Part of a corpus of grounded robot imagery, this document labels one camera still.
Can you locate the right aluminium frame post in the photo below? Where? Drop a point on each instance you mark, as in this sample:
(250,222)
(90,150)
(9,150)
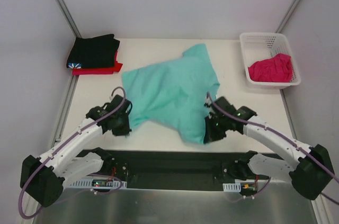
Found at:
(292,7)

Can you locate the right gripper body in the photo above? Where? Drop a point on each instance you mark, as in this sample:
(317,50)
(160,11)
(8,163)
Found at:
(212,131)

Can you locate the white cable duct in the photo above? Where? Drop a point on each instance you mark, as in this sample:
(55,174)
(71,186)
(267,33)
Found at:
(97,183)
(232,187)

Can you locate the white plastic basket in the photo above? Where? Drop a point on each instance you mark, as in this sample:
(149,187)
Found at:
(257,46)

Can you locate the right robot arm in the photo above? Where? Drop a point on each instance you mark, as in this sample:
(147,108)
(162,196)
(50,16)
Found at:
(307,168)

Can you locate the right white cable duct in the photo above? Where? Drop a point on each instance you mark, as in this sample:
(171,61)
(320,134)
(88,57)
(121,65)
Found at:
(232,187)

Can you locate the folded black t shirt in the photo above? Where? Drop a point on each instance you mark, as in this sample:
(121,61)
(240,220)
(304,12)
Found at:
(91,53)

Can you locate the teal t shirt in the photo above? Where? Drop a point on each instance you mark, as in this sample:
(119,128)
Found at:
(173,93)

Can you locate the folded red t shirt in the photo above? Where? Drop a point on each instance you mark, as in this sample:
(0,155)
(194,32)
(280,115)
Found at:
(100,71)

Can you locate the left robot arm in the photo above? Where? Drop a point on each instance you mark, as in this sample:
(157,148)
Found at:
(45,177)

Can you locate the pink t shirt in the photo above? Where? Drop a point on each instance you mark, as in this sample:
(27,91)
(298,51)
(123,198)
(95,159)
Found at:
(275,70)

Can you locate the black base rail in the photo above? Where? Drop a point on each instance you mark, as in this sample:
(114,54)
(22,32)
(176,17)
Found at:
(182,171)

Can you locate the left aluminium frame post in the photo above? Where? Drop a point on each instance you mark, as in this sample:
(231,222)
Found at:
(68,17)

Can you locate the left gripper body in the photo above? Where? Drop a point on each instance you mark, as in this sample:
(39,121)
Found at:
(121,126)

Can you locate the aluminium frame post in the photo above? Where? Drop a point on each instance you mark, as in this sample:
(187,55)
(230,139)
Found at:
(68,17)
(292,7)

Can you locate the left white cable duct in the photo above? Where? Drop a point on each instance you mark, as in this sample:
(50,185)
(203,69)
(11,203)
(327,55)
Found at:
(97,183)

